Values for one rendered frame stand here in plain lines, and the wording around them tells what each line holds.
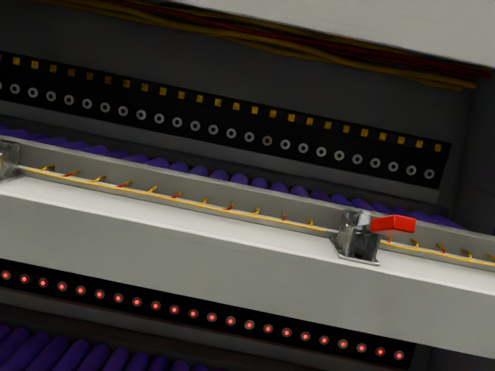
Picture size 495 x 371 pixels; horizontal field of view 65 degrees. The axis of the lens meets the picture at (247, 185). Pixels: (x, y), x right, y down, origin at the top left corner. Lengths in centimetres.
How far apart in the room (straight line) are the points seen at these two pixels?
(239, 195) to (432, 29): 18
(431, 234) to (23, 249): 30
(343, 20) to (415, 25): 5
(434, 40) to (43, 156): 30
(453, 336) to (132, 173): 26
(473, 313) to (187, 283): 19
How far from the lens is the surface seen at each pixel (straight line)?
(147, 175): 31
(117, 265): 28
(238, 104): 44
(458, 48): 33
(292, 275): 26
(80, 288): 47
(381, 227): 23
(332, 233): 31
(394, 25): 32
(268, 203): 31
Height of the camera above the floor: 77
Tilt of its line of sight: 5 degrees up
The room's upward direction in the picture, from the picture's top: 12 degrees clockwise
